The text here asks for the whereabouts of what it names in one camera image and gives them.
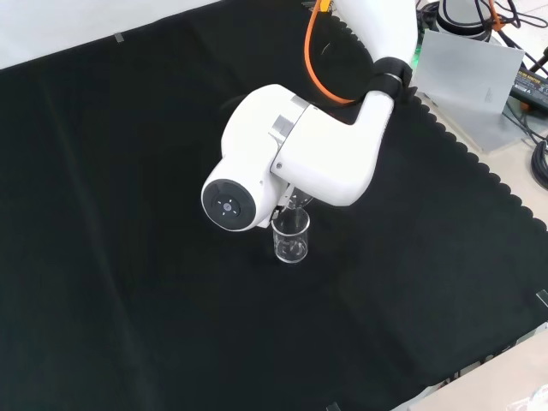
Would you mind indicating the black bench cloth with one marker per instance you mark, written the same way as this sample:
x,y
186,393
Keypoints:
x,y
128,257

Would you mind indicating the black power adapter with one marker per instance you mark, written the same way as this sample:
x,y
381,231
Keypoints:
x,y
533,87

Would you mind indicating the clear plastic item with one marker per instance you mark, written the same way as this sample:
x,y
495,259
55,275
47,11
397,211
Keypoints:
x,y
535,400

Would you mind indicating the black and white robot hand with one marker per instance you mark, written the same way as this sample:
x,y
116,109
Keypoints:
x,y
284,201

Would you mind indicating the clear tape piece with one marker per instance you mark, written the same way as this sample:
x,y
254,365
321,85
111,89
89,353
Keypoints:
x,y
119,38
543,298
332,407

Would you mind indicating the tall clear glass beaker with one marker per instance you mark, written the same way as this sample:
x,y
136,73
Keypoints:
x,y
291,246

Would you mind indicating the pale grey board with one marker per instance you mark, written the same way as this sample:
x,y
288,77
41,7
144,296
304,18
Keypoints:
x,y
471,73

